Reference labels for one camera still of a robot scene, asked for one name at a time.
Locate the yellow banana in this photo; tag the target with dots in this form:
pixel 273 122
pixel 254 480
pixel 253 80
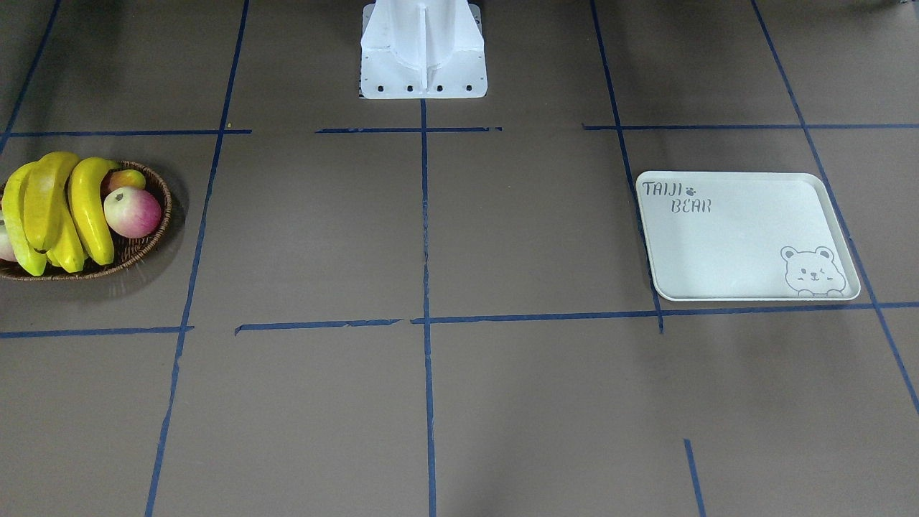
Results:
pixel 13 204
pixel 67 253
pixel 43 198
pixel 87 208

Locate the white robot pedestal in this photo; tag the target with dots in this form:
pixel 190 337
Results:
pixel 422 49

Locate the white bear tray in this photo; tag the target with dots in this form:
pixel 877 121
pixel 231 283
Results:
pixel 744 236

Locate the red green apple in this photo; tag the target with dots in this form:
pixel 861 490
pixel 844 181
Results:
pixel 131 212

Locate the pink white apple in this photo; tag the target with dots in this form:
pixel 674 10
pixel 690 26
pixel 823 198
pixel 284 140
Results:
pixel 6 247

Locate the brown wicker basket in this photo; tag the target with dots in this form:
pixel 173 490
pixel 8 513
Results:
pixel 128 251

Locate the small red yellow fruit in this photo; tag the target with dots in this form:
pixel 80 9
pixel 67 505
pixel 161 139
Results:
pixel 123 178

